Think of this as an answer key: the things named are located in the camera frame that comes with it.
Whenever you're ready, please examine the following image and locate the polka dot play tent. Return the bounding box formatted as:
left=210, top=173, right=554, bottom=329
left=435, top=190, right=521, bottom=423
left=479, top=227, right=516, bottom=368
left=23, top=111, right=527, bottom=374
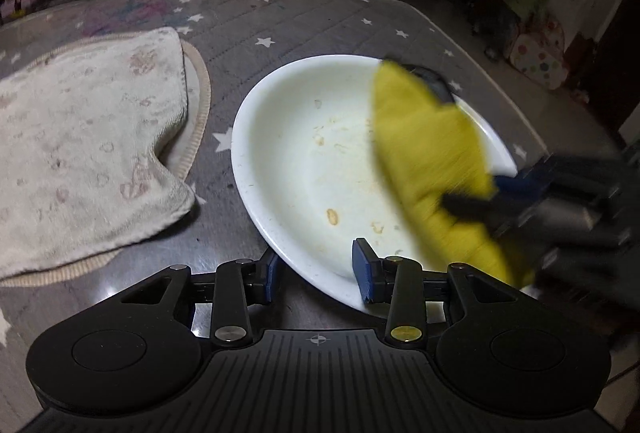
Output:
left=508, top=15, right=567, bottom=90

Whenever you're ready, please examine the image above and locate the white plate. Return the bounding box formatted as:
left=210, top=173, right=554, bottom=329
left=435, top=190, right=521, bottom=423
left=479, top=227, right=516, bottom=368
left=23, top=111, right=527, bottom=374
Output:
left=231, top=55, right=519, bottom=315

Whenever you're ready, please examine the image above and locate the beige towel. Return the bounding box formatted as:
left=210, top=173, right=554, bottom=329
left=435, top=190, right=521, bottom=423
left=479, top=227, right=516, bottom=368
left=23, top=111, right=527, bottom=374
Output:
left=0, top=26, right=197, bottom=280

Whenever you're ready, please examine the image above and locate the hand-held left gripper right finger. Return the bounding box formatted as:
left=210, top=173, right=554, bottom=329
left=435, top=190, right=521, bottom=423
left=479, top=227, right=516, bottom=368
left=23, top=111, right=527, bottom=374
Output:
left=352, top=238, right=523, bottom=345

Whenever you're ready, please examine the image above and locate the yellow cloth with black trim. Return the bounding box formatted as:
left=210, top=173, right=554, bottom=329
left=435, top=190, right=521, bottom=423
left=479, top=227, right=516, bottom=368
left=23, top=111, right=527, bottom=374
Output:
left=369, top=58, right=537, bottom=290

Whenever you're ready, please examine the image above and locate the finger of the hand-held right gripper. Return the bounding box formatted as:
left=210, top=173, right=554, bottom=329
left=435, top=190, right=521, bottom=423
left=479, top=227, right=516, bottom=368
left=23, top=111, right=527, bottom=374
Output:
left=442, top=192, right=532, bottom=235
left=494, top=163, right=552, bottom=201

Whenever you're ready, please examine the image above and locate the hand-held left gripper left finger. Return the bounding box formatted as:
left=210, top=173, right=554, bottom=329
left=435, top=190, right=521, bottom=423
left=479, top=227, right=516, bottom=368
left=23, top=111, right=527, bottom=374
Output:
left=107, top=250, right=280, bottom=347

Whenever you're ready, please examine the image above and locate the beige oval mat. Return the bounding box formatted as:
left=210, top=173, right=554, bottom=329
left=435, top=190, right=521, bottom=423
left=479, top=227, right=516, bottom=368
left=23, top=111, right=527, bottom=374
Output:
left=0, top=38, right=211, bottom=289

